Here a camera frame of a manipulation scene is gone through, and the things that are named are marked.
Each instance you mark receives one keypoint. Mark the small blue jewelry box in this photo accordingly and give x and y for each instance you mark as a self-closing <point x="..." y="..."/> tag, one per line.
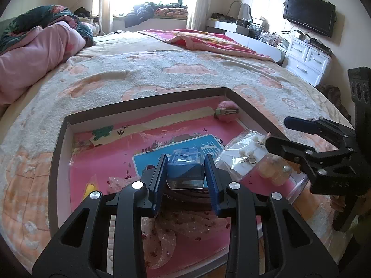
<point x="185" y="168"/>

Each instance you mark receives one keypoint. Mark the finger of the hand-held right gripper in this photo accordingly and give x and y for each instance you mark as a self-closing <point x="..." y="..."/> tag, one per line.
<point x="301" y="124"/>
<point x="287" y="149"/>

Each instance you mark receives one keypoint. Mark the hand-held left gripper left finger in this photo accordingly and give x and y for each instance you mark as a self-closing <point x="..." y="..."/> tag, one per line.
<point x="158" y="185"/>

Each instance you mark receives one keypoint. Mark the red pink blanket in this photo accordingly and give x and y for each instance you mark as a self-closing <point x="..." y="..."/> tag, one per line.
<point x="203" y="40"/>

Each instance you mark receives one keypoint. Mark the brown shallow cardboard box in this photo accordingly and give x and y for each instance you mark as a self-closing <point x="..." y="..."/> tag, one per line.
<point x="58" y="150"/>

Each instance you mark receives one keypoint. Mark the brown furry cushion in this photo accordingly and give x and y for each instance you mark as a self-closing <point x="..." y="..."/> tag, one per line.
<point x="333" y="101"/>

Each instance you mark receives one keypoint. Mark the pink fluffy hair clip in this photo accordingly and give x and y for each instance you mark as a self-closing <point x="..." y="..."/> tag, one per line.
<point x="226" y="117"/>

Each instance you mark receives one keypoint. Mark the clear bag of earrings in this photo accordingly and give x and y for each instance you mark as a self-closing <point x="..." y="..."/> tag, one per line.
<point x="243" y="162"/>

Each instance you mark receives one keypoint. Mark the black set-top box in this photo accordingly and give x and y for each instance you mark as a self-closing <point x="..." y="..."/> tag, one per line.
<point x="318" y="45"/>

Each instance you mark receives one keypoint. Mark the white rounded table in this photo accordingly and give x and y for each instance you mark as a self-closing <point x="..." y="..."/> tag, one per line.
<point x="260" y="45"/>

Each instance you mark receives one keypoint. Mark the sheer dotted ribbon bow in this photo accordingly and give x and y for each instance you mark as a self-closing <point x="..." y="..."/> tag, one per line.
<point x="162" y="237"/>

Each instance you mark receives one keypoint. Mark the white drawer cabinet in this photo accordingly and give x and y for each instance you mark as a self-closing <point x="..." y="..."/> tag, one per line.
<point x="304" y="58"/>

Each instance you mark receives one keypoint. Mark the white desk lamp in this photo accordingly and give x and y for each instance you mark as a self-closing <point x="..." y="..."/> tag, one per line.
<point x="245" y="10"/>

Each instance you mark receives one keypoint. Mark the yellow hair clip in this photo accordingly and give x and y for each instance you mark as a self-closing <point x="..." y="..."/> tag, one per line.
<point x="89" y="191"/>

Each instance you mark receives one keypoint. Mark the pile of dark clothes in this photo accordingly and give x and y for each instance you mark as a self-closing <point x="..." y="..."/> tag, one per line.
<point x="139" y="14"/>

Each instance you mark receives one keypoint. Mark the colourful folded blanket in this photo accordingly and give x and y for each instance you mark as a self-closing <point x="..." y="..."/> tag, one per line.
<point x="172" y="13"/>

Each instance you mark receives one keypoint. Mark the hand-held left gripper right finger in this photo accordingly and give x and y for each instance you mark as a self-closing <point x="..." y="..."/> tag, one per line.
<point x="214" y="185"/>

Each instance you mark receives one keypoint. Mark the pink quilt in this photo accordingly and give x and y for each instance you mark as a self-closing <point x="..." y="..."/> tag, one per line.
<point x="34" y="52"/>

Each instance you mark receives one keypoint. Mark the black television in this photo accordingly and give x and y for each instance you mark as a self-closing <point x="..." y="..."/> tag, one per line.
<point x="308" y="13"/>

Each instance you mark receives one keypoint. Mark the white curtain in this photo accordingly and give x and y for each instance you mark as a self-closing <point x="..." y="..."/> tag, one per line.
<point x="200" y="0"/>
<point x="104" y="3"/>

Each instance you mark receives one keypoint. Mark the person's right hand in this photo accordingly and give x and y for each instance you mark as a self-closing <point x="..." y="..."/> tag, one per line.
<point x="337" y="203"/>

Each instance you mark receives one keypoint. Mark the cream peach plush blanket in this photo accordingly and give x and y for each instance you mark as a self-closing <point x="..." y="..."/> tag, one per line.
<point x="145" y="72"/>

